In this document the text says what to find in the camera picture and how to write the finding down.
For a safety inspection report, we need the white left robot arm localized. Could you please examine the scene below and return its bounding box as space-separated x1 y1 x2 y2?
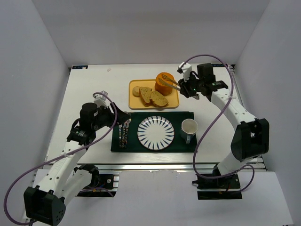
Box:
24 103 130 226

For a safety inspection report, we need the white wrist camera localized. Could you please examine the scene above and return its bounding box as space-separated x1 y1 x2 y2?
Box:
93 90 108 108
177 62 192 82

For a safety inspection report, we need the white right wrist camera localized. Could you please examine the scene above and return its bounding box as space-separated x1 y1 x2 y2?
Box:
177 62 192 82

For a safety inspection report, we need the dark green placemat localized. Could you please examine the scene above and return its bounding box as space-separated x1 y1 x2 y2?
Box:
111 112 197 153

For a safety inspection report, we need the white mug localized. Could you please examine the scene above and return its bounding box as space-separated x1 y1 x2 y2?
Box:
180 119 198 144

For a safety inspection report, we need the small round bread slice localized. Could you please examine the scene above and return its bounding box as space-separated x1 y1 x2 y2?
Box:
132 86 140 97

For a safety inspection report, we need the seeded bread slice right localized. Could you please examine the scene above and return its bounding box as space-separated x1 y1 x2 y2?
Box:
150 91 169 107

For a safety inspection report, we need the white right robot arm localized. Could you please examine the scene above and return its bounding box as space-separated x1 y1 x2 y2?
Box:
177 62 269 177

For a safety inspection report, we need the patterned handle fork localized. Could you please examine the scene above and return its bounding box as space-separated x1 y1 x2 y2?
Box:
119 123 126 148

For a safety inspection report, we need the white blue striped plate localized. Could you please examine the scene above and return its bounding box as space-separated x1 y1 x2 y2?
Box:
137 116 175 151

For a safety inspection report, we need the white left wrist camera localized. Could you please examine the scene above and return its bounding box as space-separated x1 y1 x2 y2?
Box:
93 90 108 108

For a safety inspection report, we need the blue label sticker right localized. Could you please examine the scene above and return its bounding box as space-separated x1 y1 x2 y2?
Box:
211 63 228 67

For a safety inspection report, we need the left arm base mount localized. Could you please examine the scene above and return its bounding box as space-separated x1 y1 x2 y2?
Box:
73 164 117 198

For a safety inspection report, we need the blue label sticker left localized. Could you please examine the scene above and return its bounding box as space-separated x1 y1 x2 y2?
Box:
72 65 88 70

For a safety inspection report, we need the seeded bread slice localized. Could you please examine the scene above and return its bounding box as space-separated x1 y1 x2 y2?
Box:
139 87 152 106
150 91 169 107

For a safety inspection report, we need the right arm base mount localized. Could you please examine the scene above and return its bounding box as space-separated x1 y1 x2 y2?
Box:
192 174 242 200

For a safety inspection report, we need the blue label sticker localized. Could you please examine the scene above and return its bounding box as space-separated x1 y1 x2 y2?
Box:
211 63 228 67
72 65 88 70

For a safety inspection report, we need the yellow tray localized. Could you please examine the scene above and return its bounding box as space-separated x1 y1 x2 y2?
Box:
128 79 179 110

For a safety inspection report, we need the seeded bread slice left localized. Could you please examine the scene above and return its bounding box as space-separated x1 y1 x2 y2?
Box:
139 87 152 106

